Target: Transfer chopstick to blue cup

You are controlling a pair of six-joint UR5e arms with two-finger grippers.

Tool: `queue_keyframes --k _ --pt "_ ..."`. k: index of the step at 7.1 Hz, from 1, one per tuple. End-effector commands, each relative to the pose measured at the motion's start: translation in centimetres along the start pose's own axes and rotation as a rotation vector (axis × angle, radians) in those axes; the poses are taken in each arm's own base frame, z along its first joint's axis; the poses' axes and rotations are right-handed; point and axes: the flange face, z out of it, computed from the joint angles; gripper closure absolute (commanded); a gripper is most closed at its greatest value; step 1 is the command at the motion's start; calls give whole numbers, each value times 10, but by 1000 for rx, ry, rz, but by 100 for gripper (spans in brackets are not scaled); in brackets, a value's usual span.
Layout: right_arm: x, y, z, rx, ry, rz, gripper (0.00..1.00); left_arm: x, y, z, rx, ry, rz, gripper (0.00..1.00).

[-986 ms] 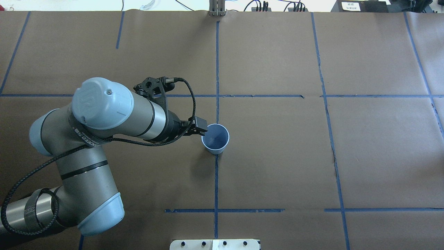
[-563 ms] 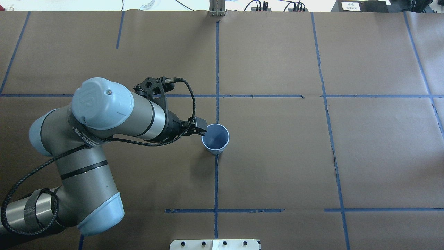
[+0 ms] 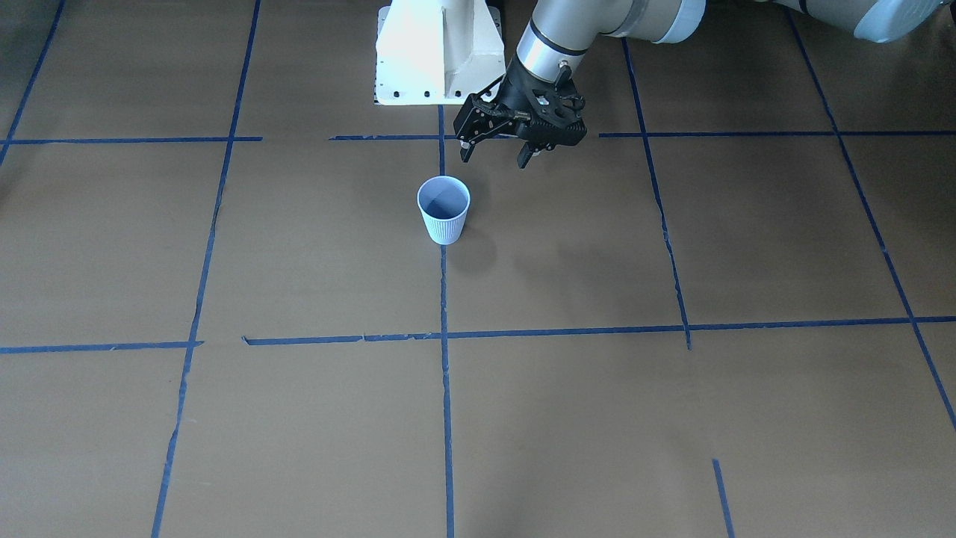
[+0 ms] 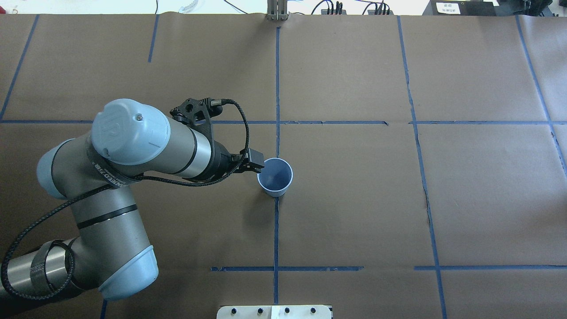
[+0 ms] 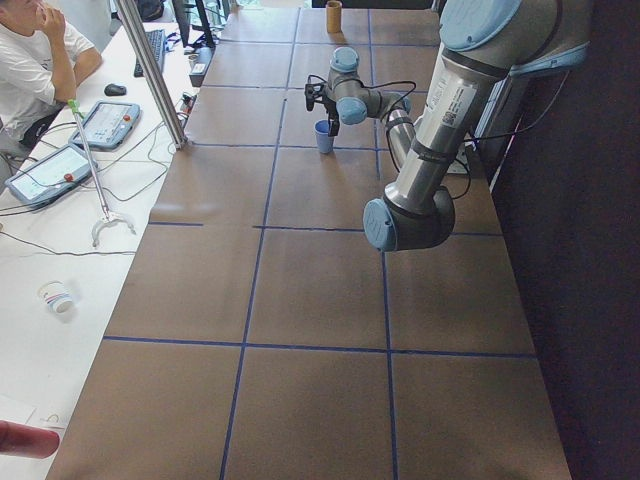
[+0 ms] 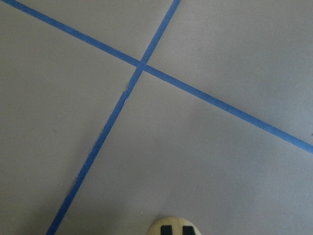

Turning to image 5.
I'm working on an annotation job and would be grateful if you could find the black keyboard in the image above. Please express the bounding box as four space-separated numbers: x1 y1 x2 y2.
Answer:
133 29 166 78

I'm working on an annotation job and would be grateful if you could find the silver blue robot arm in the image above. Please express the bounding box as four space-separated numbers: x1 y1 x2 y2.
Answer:
305 1 593 252

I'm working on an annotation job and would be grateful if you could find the light blue plastic cup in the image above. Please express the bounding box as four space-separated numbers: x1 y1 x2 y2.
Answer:
314 120 334 154

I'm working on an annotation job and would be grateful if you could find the near teach pendant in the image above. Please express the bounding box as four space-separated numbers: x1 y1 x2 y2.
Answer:
4 145 91 206

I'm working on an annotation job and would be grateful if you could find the person in white shirt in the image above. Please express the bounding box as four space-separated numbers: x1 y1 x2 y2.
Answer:
1 1 102 149

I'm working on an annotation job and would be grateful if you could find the brown wooden cup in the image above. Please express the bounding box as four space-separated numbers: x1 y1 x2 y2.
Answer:
325 0 342 34

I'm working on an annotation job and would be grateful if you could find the white paper cup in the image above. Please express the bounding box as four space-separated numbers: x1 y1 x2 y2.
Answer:
38 280 75 314

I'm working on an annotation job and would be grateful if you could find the red cylinder object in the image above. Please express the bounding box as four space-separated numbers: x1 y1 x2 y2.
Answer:
0 420 60 459

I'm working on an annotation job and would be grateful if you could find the black computer mouse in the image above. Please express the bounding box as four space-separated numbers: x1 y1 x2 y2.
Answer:
104 84 127 97

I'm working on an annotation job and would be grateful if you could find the aluminium frame post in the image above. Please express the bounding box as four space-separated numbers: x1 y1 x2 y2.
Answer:
115 0 187 150

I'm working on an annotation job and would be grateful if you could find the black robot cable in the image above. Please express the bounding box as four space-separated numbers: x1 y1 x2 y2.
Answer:
306 69 571 201

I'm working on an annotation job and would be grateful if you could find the far teach pendant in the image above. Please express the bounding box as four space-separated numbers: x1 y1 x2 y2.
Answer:
68 100 141 151

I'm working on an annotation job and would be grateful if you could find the teach pendant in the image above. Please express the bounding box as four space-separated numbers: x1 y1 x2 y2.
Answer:
68 100 141 151
4 145 91 206

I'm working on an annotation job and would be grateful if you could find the grabber reach tool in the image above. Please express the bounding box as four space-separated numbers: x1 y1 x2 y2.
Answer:
67 99 136 248

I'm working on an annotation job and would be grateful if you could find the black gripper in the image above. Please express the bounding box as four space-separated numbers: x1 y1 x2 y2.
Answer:
304 82 338 137

